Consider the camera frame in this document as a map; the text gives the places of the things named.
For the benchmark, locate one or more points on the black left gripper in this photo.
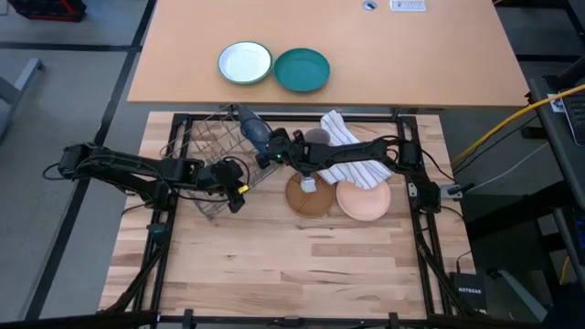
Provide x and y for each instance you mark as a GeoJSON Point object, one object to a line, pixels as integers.
{"type": "Point", "coordinates": [219, 173]}

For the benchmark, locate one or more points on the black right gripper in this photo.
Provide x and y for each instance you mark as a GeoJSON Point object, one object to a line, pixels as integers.
{"type": "Point", "coordinates": [297, 153]}

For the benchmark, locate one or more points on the blue patterned plate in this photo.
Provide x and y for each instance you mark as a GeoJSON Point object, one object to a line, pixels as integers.
{"type": "Point", "coordinates": [253, 128]}

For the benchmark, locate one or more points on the brown divided plate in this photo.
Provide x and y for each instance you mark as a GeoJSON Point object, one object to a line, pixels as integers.
{"type": "Point", "coordinates": [311, 203]}

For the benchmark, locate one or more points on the pink plate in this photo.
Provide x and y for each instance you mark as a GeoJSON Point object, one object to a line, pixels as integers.
{"type": "Point", "coordinates": [364, 201]}

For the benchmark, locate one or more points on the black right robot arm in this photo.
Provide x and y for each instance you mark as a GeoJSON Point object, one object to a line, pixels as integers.
{"type": "Point", "coordinates": [365, 153]}

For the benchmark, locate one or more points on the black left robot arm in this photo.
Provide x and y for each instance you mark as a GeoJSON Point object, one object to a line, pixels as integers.
{"type": "Point", "coordinates": [119, 166]}

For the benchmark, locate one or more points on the grey patterned mug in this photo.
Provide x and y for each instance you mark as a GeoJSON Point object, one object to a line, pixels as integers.
{"type": "Point", "coordinates": [316, 135]}

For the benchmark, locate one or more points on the white striped dish towel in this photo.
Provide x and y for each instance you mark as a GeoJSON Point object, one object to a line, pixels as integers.
{"type": "Point", "coordinates": [338, 130]}

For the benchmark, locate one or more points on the teal plate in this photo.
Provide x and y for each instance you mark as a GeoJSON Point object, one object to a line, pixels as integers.
{"type": "Point", "coordinates": [301, 70]}

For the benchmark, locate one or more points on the white plate with green rim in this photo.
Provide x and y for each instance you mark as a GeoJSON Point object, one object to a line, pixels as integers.
{"type": "Point", "coordinates": [244, 63]}

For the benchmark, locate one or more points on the light wooden desk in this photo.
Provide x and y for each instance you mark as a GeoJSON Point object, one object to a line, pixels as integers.
{"type": "Point", "coordinates": [411, 55]}

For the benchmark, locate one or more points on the white power strip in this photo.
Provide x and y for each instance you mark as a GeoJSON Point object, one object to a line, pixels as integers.
{"type": "Point", "coordinates": [407, 5]}

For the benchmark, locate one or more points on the grey metal table leg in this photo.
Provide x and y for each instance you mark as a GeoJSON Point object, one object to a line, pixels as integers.
{"type": "Point", "coordinates": [521, 292]}
{"type": "Point", "coordinates": [18, 82]}

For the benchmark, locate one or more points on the black and red crate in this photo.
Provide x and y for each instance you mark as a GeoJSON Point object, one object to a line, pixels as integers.
{"type": "Point", "coordinates": [45, 9]}

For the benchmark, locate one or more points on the black side desk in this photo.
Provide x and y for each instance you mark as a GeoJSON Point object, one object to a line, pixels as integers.
{"type": "Point", "coordinates": [555, 151]}

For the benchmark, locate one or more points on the white paper label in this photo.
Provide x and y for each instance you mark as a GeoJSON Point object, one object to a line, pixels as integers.
{"type": "Point", "coordinates": [555, 102]}

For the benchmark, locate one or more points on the black keyboard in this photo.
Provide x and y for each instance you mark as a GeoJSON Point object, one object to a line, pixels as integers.
{"type": "Point", "coordinates": [577, 119]}

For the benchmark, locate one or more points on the grey metal bracket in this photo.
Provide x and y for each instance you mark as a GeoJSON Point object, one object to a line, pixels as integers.
{"type": "Point", "coordinates": [450, 190]}

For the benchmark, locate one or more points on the black network switch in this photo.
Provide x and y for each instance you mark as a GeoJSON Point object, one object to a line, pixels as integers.
{"type": "Point", "coordinates": [469, 291]}

